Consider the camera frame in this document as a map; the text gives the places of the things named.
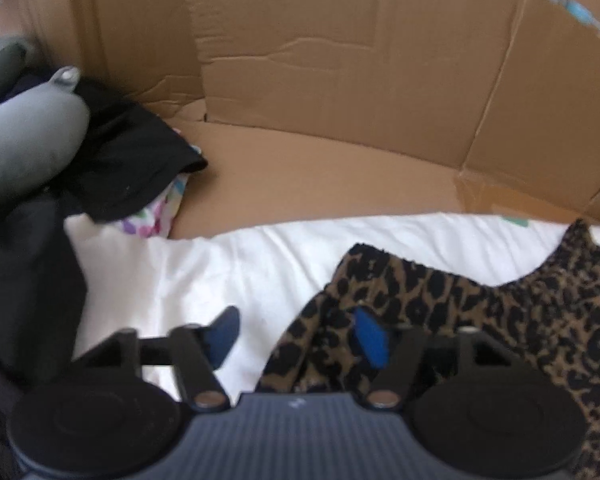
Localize black fuzzy garment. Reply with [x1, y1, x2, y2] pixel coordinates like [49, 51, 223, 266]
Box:
[0, 195, 88, 480]

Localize leopard print knit garment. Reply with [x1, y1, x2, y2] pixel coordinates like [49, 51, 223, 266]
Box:
[255, 217, 600, 480]

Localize white printed bed sheet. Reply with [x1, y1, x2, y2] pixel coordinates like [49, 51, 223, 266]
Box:
[62, 210, 600, 403]

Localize turquoise object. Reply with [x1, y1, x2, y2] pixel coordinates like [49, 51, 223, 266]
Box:
[564, 0, 598, 23]

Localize black cloth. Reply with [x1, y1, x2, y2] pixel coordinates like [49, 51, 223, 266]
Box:
[45, 77, 209, 224]

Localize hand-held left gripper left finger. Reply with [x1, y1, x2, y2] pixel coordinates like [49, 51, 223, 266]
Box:
[77, 305, 242, 412]

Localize flattened cardboard sheet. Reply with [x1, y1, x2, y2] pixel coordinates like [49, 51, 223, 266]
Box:
[0, 0, 600, 241]

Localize colourful printed cloth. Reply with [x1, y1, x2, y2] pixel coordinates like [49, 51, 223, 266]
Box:
[121, 147, 203, 238]

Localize grey neck pillow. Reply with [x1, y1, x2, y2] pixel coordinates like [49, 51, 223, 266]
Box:
[0, 37, 92, 211]

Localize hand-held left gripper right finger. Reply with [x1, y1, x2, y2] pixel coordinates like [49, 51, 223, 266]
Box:
[352, 306, 523, 409]

